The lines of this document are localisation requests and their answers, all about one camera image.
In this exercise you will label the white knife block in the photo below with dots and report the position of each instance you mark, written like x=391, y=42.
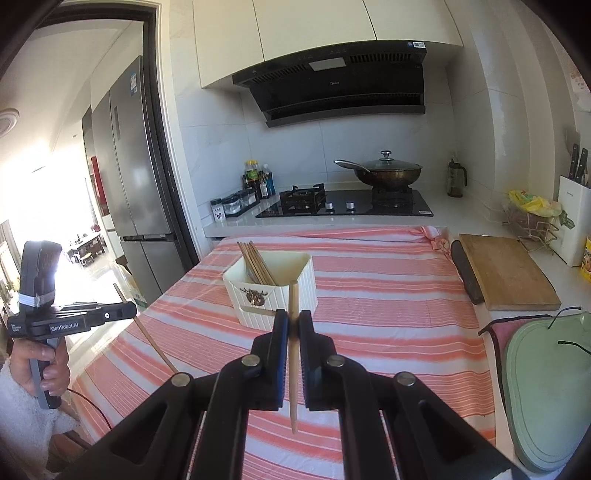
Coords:
x=575, y=226

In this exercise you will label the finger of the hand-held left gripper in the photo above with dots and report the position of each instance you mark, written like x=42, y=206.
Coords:
x=115, y=313

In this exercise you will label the red wall hanging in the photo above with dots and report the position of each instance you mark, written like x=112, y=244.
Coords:
x=95, y=184

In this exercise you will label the wooden cutting board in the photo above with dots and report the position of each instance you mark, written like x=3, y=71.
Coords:
x=508, y=272

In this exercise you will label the grey refrigerator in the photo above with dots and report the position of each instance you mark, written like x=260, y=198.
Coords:
x=134, y=175

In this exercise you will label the round ceiling light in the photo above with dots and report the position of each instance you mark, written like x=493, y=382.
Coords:
x=7, y=121

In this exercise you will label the pink striped tablecloth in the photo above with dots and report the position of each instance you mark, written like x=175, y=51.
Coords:
x=392, y=300

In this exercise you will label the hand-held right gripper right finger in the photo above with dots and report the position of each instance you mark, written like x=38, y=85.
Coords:
x=308, y=360

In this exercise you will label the black oblong pad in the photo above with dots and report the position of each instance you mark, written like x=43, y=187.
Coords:
x=466, y=272

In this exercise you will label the person's left forearm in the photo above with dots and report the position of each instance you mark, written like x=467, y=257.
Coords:
x=23, y=424

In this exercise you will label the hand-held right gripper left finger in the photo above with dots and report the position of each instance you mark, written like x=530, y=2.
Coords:
x=277, y=360

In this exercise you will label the white ribbed utensil box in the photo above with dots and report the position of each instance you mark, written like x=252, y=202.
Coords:
x=300, y=286

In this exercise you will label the black range hood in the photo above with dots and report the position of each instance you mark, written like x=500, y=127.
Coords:
x=341, y=83

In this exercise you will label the cream wall cabinets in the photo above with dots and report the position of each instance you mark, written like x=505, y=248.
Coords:
x=323, y=27

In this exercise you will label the black gas cooktop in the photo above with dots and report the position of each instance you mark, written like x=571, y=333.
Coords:
x=351, y=205

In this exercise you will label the yellow cardboard box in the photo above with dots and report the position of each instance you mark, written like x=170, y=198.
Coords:
x=136, y=293

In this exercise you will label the green cutting board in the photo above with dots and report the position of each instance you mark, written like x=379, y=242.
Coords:
x=549, y=392

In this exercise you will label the wok with glass lid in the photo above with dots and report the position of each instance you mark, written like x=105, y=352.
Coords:
x=388, y=173

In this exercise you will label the spice jar set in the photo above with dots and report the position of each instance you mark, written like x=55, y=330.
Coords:
x=233, y=203

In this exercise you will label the pink mat with black trim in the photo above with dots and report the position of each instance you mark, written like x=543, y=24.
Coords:
x=501, y=341

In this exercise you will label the person's left hand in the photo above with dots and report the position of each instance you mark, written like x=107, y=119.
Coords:
x=23, y=369

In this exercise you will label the yellow cap oil bottle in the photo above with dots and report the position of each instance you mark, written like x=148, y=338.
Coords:
x=251, y=175

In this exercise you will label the yellow printed box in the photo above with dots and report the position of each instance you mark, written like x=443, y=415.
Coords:
x=586, y=261

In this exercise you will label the dark sauce bottle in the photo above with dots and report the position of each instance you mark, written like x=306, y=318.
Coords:
x=267, y=184

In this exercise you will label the dark glass pitcher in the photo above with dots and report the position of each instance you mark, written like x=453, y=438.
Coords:
x=455, y=180

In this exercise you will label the yellow plastic bag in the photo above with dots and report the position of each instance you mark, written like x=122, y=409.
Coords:
x=535, y=203

